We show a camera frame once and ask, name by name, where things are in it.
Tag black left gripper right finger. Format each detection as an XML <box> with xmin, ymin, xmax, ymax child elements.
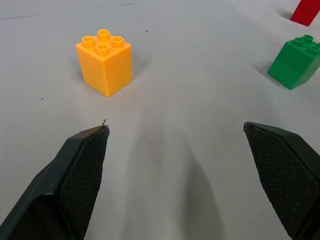
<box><xmin>242</xmin><ymin>121</ymin><xmax>320</xmax><ymax>240</ymax></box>

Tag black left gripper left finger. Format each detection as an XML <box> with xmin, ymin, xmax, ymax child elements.
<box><xmin>0</xmin><ymin>124</ymin><xmax>111</xmax><ymax>240</ymax></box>

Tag green toy brick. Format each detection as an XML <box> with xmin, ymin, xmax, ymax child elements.
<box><xmin>266</xmin><ymin>34</ymin><xmax>320</xmax><ymax>91</ymax></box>

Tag orange toy brick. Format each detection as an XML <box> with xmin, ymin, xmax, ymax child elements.
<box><xmin>75</xmin><ymin>29</ymin><xmax>133</xmax><ymax>98</ymax></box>

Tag red toy brick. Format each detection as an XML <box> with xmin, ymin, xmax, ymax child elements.
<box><xmin>289</xmin><ymin>0</ymin><xmax>320</xmax><ymax>27</ymax></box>

